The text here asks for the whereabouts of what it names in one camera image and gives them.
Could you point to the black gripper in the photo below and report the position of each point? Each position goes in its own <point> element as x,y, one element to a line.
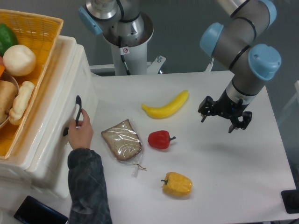
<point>226,108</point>

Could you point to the white drawer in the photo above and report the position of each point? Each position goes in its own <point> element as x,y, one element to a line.
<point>54,148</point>

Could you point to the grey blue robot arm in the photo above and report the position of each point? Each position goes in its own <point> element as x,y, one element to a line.
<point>252,66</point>

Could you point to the dark sleeved forearm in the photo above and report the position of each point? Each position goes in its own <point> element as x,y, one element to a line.
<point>87,187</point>

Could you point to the white drawer cabinet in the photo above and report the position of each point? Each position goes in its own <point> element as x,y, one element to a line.
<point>13,170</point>

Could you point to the person's hand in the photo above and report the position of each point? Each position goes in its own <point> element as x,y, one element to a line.
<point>80,134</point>

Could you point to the yellow toy banana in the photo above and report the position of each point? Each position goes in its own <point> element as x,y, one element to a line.
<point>168,109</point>

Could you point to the red toy bell pepper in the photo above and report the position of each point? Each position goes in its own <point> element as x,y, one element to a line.
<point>160,139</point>

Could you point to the yellow toy bell pepper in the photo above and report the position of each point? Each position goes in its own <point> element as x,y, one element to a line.
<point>176,184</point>

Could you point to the black device at edge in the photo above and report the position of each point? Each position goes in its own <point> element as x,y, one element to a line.
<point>291,200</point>

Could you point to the bread slice in plastic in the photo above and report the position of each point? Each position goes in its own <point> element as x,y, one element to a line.
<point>125,145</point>

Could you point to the beige toy pastry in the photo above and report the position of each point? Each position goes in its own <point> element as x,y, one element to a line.
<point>20,102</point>

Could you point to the orange woven basket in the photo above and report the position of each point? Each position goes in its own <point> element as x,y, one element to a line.
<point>40,34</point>

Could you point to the white round toy bun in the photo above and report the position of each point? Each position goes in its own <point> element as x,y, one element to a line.
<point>19,60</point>

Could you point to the black smartphone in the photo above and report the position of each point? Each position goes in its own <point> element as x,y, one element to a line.
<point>32,211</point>

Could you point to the brown toy bread roll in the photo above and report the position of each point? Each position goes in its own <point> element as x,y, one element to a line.
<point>8,92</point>

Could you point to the grey bowl in basket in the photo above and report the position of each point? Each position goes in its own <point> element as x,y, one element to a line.
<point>7,77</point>

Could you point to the orange toy carrot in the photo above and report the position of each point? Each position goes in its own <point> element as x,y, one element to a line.
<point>2,68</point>

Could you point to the green toy pepper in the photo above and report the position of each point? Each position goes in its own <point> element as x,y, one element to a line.
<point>7,38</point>

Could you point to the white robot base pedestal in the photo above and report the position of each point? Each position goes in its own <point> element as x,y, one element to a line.
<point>129,47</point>

